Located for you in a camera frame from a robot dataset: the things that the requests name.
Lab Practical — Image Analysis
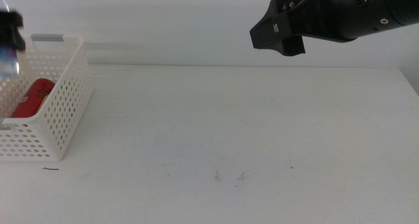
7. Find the red can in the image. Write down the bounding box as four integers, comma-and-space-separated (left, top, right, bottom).
11, 78, 56, 119

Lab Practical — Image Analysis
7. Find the white perforated plastic basket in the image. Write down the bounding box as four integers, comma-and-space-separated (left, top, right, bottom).
0, 34, 94, 162

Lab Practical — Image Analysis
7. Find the clear water bottle blue cap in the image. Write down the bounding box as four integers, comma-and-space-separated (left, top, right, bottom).
0, 0, 20, 78

